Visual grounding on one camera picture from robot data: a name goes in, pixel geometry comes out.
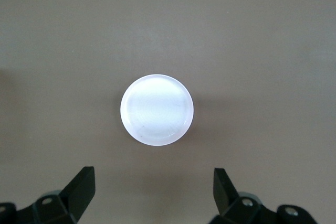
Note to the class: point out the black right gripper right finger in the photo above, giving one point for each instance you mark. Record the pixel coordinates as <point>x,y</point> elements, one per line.
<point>225,200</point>

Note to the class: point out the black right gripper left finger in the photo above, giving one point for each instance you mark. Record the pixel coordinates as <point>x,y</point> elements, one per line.
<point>76,197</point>

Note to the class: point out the pink round plate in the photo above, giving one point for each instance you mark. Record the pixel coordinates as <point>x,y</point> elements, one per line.
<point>157,110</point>

